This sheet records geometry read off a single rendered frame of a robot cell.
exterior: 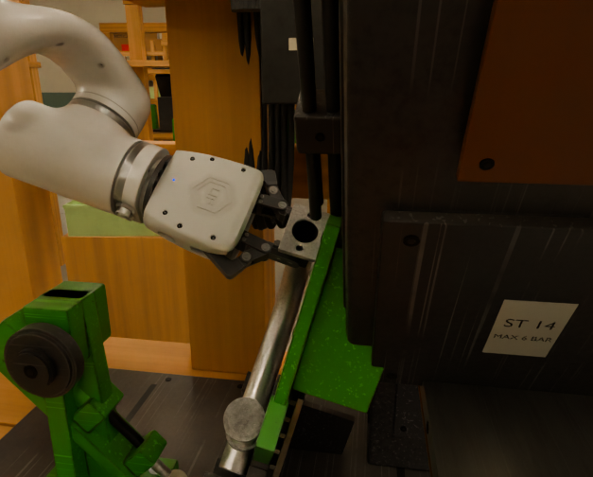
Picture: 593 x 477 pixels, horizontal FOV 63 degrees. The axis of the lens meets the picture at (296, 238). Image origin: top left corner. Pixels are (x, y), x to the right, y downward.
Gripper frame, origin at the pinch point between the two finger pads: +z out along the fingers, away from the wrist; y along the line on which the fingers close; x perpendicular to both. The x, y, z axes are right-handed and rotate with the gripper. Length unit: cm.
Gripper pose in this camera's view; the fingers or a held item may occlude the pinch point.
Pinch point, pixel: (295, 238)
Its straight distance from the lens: 51.0
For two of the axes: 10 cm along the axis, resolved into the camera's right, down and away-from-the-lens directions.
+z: 9.4, 3.4, 0.0
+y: 3.1, -8.5, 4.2
